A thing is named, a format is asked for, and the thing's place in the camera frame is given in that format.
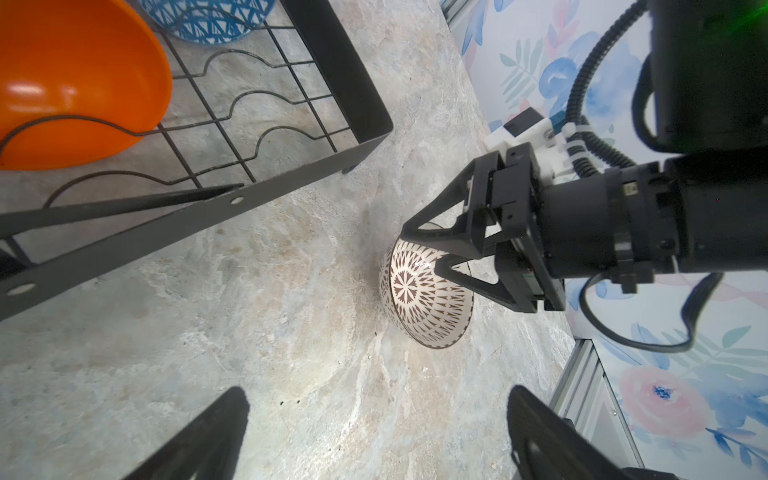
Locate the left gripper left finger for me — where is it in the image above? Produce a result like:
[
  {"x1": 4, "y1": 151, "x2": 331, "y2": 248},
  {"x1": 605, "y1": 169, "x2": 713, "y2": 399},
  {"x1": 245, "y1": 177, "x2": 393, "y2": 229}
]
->
[{"x1": 126, "y1": 386, "x2": 249, "y2": 479}]

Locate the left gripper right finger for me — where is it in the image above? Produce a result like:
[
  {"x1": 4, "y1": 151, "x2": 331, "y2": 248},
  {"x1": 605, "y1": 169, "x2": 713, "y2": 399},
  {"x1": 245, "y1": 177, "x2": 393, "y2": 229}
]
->
[{"x1": 507, "y1": 385, "x2": 676, "y2": 480}]

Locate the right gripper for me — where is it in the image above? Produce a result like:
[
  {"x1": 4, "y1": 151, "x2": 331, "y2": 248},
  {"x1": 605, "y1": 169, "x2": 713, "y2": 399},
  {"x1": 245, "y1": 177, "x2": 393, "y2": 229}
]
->
[{"x1": 400, "y1": 143, "x2": 566, "y2": 314}]

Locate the beige lattice bowl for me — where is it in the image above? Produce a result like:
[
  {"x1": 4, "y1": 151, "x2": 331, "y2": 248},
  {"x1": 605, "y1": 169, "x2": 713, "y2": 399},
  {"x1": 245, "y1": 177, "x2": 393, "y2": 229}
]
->
[{"x1": 379, "y1": 239, "x2": 474, "y2": 350}]

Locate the black wire dish rack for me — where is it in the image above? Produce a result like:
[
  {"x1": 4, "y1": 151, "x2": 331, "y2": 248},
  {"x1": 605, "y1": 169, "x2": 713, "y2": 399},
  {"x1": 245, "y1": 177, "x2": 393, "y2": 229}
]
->
[{"x1": 1, "y1": 1, "x2": 393, "y2": 318}]

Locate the dark blue patterned bowl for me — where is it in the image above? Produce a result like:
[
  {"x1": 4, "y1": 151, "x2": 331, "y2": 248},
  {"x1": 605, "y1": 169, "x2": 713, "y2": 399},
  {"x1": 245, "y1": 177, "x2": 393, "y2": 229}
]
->
[{"x1": 138, "y1": 0, "x2": 277, "y2": 45}]

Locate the orange plastic bowl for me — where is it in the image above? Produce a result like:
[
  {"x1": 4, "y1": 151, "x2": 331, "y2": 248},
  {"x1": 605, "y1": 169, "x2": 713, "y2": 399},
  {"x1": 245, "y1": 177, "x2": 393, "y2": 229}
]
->
[{"x1": 1, "y1": 1, "x2": 172, "y2": 171}]

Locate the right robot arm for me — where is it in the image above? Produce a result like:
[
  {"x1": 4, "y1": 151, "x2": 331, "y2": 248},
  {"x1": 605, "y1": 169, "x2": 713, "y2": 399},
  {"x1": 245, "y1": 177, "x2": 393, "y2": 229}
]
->
[{"x1": 402, "y1": 1, "x2": 767, "y2": 313}]

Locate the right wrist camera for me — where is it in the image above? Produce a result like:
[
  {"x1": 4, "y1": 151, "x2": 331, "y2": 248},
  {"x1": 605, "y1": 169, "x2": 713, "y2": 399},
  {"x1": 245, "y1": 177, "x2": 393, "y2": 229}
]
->
[{"x1": 483, "y1": 108, "x2": 575, "y2": 186}]

